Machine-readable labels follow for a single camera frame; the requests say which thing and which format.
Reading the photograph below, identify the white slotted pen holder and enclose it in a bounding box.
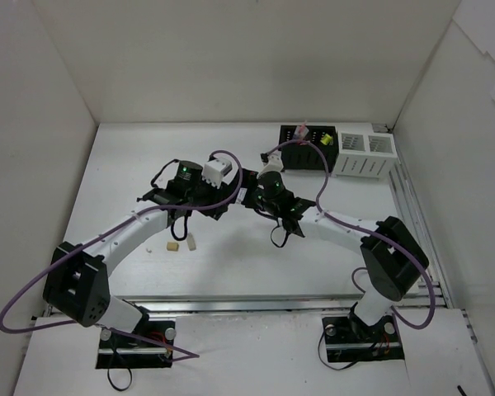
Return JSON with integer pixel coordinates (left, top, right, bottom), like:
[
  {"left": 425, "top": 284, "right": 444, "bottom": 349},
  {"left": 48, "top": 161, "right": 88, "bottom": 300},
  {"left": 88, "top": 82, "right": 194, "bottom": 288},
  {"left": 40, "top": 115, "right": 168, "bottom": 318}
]
[{"left": 332, "top": 132, "right": 398, "bottom": 180}]

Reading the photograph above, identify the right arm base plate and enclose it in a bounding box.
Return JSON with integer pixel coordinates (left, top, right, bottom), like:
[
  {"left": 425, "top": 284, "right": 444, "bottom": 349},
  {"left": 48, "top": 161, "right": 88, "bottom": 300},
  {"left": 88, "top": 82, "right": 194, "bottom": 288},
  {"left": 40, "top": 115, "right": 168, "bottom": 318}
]
[{"left": 318, "top": 314, "right": 405, "bottom": 370}]

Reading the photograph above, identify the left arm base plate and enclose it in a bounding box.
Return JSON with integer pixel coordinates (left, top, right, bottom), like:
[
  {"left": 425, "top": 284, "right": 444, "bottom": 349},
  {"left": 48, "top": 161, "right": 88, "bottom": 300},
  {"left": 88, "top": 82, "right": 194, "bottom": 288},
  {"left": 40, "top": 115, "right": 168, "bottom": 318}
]
[{"left": 95, "top": 319, "right": 176, "bottom": 370}]

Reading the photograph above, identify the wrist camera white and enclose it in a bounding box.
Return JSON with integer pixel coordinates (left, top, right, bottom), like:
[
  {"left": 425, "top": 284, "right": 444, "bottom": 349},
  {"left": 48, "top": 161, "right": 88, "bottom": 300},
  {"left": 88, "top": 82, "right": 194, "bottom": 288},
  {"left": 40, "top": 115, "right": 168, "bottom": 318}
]
[
  {"left": 201, "top": 158, "right": 233, "bottom": 189},
  {"left": 260, "top": 151, "right": 284, "bottom": 174}
]

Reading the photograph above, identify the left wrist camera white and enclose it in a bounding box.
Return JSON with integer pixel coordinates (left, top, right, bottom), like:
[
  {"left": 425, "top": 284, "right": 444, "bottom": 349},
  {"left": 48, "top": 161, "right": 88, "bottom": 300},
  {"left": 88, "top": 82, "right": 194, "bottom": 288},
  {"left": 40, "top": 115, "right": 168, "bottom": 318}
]
[{"left": 201, "top": 158, "right": 233, "bottom": 189}]

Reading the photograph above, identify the black slotted pen holder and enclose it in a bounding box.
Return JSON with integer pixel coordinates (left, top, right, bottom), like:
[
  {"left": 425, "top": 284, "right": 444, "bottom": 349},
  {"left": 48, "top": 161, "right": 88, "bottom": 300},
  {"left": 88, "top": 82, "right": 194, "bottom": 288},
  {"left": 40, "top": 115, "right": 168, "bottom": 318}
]
[{"left": 279, "top": 125, "right": 339, "bottom": 172}]

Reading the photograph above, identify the aluminium rail front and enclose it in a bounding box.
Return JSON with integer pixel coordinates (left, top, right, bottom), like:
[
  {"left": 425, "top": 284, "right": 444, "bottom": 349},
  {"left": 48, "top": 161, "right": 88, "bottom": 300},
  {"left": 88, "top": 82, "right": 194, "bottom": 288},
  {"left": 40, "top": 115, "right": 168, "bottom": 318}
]
[{"left": 45, "top": 293, "right": 446, "bottom": 317}]

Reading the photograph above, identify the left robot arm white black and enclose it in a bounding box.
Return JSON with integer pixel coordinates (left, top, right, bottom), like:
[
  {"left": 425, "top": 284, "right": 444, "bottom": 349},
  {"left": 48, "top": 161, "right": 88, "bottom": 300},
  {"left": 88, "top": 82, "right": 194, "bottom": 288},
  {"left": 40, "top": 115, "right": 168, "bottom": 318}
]
[{"left": 43, "top": 157, "right": 249, "bottom": 347}]

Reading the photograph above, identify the pink translucent pen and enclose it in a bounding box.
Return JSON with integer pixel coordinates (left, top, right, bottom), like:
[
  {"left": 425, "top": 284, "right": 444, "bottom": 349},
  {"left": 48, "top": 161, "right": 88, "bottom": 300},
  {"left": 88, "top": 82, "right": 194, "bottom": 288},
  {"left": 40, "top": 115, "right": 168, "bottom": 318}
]
[{"left": 292, "top": 120, "right": 309, "bottom": 140}]

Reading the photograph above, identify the white eraser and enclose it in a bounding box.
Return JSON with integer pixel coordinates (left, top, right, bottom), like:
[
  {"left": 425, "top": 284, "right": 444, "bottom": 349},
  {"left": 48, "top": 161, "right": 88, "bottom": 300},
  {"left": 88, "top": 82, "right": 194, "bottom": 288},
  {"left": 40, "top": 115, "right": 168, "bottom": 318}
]
[{"left": 186, "top": 233, "right": 196, "bottom": 251}]

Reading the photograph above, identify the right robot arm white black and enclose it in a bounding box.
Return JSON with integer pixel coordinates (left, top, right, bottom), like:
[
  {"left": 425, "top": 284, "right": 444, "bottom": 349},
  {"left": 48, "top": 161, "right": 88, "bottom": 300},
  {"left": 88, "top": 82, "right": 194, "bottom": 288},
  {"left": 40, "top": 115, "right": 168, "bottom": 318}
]
[{"left": 238, "top": 169, "right": 436, "bottom": 340}]

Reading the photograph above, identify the tan cork block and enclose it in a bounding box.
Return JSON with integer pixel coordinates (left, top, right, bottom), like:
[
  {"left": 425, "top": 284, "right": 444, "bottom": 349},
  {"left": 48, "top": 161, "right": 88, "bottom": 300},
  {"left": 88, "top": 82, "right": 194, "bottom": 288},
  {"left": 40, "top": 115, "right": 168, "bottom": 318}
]
[{"left": 167, "top": 242, "right": 179, "bottom": 252}]

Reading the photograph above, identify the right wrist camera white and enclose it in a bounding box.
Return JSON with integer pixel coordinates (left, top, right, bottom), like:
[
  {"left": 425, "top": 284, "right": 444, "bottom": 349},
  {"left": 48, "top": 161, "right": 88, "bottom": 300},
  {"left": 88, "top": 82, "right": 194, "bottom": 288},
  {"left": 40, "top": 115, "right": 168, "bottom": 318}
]
[{"left": 260, "top": 151, "right": 284, "bottom": 174}]

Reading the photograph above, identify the yellow cap highlighter marker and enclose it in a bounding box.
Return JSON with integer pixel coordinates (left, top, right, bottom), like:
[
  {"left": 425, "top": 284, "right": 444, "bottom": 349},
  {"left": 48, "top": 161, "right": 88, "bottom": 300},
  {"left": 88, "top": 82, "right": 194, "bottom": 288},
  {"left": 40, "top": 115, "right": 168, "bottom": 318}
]
[{"left": 320, "top": 134, "right": 333, "bottom": 146}]

